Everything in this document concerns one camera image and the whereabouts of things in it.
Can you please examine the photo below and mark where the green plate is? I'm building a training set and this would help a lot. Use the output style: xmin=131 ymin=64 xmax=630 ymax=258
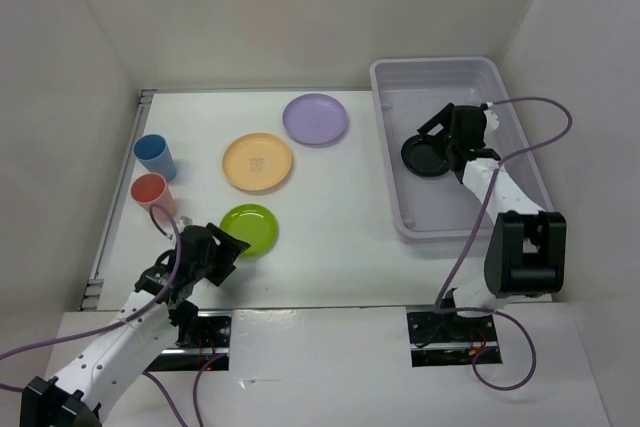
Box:
xmin=219 ymin=204 xmax=279 ymax=258

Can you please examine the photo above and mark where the black plate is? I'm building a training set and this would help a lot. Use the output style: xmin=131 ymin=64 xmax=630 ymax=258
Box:
xmin=400 ymin=134 xmax=449 ymax=178

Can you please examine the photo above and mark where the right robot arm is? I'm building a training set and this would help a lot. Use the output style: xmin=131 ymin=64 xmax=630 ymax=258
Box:
xmin=418 ymin=103 xmax=567 ymax=340

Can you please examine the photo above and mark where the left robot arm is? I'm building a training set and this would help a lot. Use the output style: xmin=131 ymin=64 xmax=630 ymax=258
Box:
xmin=19 ymin=224 xmax=249 ymax=426

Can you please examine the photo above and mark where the clear plastic bin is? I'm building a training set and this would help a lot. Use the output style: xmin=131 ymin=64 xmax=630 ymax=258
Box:
xmin=370 ymin=57 xmax=528 ymax=242

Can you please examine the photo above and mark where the red cup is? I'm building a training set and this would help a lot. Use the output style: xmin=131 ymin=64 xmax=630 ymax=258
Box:
xmin=130 ymin=173 xmax=176 ymax=216

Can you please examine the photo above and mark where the orange plate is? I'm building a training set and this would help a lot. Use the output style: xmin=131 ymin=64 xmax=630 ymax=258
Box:
xmin=221 ymin=133 xmax=293 ymax=192

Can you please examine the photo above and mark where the blue cup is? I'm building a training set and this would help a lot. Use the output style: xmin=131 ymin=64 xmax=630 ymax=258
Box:
xmin=133 ymin=134 xmax=177 ymax=182

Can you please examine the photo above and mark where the purple plate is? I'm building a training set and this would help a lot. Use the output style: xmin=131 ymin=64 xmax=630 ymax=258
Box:
xmin=282 ymin=93 xmax=349 ymax=146

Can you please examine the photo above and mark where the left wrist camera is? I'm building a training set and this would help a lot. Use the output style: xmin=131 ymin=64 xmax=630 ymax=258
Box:
xmin=177 ymin=216 xmax=193 ymax=229

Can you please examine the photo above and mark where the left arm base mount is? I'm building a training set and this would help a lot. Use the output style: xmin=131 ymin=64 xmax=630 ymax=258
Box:
xmin=147 ymin=310 xmax=233 ymax=373

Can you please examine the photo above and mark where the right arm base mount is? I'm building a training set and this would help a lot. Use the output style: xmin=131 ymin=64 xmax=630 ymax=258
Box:
xmin=406 ymin=309 xmax=502 ymax=368

